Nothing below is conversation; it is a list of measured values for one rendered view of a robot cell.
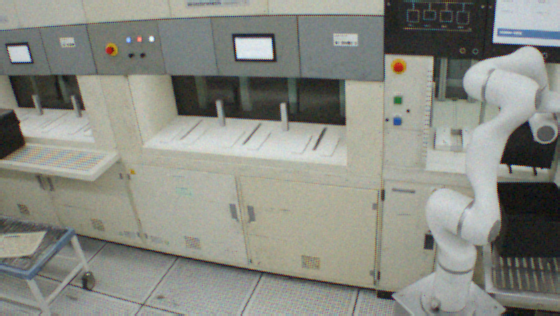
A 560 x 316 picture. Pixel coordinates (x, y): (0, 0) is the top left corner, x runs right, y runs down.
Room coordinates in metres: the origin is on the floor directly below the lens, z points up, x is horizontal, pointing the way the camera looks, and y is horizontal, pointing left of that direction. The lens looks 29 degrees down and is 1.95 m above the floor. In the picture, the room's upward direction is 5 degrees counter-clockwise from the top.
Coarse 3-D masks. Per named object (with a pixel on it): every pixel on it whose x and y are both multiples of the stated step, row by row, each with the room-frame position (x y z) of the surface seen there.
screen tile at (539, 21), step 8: (536, 0) 1.59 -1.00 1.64; (544, 0) 1.58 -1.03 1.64; (552, 0) 1.57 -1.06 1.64; (536, 8) 1.59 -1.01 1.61; (544, 8) 1.58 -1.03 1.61; (552, 8) 1.57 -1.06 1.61; (536, 16) 1.59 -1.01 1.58; (544, 16) 1.58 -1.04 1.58; (552, 16) 1.57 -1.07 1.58; (536, 24) 1.59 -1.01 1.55; (544, 24) 1.58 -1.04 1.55; (552, 24) 1.57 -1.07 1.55
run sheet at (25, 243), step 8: (24, 232) 2.07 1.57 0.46; (32, 232) 2.07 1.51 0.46; (40, 232) 2.06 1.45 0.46; (0, 240) 2.01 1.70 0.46; (8, 240) 2.01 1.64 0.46; (16, 240) 2.00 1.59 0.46; (24, 240) 1.99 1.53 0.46; (32, 240) 1.99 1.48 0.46; (40, 240) 1.99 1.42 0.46; (0, 248) 1.93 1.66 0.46; (8, 248) 1.93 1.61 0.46; (16, 248) 1.92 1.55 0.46; (24, 248) 1.92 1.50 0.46; (32, 248) 1.92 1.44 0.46; (0, 256) 1.86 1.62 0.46; (8, 256) 1.85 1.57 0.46; (16, 256) 1.85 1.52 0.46
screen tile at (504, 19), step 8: (504, 0) 1.64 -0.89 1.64; (512, 0) 1.63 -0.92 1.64; (520, 0) 1.62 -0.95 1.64; (512, 8) 1.62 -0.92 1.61; (520, 8) 1.61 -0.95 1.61; (528, 8) 1.60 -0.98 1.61; (504, 16) 1.63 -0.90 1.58; (512, 16) 1.62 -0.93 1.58; (520, 16) 1.61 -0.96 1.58; (528, 16) 1.60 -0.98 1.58; (504, 24) 1.63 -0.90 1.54; (512, 24) 1.62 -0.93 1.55; (520, 24) 1.61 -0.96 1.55; (528, 24) 1.60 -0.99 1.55
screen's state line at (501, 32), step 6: (498, 30) 1.64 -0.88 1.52; (504, 30) 1.63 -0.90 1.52; (510, 30) 1.62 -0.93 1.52; (516, 30) 1.62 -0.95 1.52; (522, 30) 1.61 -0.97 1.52; (528, 30) 1.60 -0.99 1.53; (534, 30) 1.59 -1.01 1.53; (540, 30) 1.58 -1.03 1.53; (546, 30) 1.58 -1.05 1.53; (498, 36) 1.64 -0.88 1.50; (504, 36) 1.63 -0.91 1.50; (510, 36) 1.62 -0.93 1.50; (516, 36) 1.62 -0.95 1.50; (522, 36) 1.61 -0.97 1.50; (528, 36) 1.60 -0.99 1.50; (534, 36) 1.59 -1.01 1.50; (540, 36) 1.58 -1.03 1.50; (546, 36) 1.58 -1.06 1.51; (552, 36) 1.57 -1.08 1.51; (558, 36) 1.56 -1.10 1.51
